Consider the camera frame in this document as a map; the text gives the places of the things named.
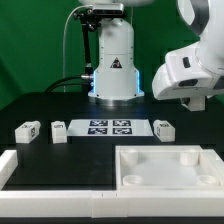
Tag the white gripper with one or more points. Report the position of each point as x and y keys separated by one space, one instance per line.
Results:
x=182 y=77

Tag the white square tabletop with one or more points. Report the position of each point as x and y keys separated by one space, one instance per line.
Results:
x=167 y=167

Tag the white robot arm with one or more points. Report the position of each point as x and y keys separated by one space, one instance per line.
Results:
x=116 y=80

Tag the white sheet with tags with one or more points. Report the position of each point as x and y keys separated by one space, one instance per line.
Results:
x=109 y=127

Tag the white U-shaped fence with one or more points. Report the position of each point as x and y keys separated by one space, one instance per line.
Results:
x=100 y=204

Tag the black camera stand pole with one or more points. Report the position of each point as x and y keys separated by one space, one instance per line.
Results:
x=88 y=64

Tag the black camera on mount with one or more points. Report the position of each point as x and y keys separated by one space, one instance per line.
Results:
x=101 y=10

